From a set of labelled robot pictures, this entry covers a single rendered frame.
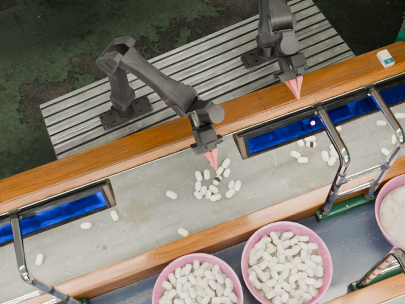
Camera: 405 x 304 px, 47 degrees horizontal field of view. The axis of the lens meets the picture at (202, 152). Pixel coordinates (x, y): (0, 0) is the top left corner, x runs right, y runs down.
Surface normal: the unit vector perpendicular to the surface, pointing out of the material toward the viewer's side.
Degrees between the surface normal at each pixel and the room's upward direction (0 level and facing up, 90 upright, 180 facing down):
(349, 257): 0
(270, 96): 0
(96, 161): 0
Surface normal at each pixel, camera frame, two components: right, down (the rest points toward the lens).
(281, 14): -0.04, -0.21
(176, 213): -0.09, -0.45
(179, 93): 0.34, -0.18
